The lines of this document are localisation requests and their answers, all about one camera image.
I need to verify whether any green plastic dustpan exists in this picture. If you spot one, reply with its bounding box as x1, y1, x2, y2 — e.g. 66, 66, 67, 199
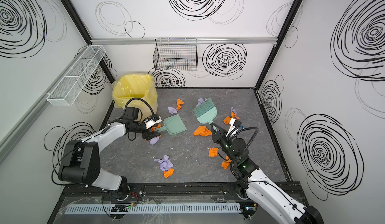
155, 114, 187, 136

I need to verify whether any green hand brush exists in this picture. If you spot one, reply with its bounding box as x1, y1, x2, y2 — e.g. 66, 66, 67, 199
192, 98, 218, 125

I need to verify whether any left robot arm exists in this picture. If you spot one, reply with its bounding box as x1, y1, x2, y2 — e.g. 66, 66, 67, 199
57, 107, 161, 201

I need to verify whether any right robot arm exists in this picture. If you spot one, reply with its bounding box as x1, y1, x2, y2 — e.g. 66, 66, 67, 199
210, 122, 324, 224

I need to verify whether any orange scrap by dustpan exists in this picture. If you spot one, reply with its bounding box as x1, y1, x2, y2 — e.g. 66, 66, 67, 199
151, 124, 161, 132

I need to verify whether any orange scrap lower middle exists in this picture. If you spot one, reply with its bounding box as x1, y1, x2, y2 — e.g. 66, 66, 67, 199
209, 148, 218, 157

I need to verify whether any orange scrap lower right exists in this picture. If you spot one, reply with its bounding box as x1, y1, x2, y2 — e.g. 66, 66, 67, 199
222, 156, 231, 170

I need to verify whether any purple scrap small back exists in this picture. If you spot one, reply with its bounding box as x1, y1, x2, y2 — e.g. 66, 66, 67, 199
168, 107, 178, 115

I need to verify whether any purple scrap front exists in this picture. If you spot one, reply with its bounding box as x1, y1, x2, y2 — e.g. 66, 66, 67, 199
154, 155, 173, 171

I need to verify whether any purple scrap pair back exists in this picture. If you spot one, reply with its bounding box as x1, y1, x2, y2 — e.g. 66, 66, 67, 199
196, 98, 207, 107

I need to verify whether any cream trash bin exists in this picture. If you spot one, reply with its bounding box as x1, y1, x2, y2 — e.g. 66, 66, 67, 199
129, 100, 158, 122

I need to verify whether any orange scrap near back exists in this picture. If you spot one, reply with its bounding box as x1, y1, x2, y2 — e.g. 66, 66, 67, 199
176, 99, 184, 110

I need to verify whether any orange scrap front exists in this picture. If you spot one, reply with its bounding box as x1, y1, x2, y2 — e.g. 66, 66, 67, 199
163, 168, 174, 178

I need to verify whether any yellow bin liner bag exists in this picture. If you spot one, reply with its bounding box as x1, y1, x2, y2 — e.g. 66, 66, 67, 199
112, 74, 158, 111

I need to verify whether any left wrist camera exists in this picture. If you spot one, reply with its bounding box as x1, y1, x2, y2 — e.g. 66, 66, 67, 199
142, 117, 162, 129

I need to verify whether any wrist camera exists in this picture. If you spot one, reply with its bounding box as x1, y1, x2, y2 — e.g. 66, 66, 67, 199
142, 117, 162, 129
226, 118, 242, 137

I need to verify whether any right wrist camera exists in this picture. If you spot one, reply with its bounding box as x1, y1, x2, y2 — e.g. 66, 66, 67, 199
226, 118, 242, 137

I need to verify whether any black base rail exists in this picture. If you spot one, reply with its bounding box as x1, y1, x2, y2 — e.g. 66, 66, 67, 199
59, 182, 246, 201

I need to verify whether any white slotted cable duct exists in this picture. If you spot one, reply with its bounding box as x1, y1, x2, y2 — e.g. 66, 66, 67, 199
64, 203, 241, 215

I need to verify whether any black wire basket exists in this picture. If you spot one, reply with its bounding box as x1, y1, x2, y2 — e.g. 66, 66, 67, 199
152, 38, 198, 71

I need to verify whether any white wire shelf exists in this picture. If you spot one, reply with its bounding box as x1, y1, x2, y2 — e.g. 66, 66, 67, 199
46, 45, 106, 106

